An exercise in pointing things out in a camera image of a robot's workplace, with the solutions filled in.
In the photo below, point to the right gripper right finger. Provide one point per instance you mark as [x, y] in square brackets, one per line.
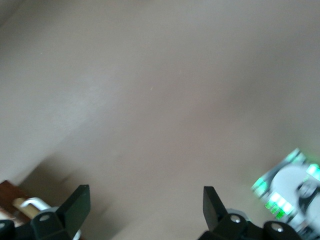
[212, 207]

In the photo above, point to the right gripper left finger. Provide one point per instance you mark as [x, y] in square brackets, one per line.
[75, 207]

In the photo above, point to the brown paper table cover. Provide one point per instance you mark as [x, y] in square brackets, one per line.
[160, 100]

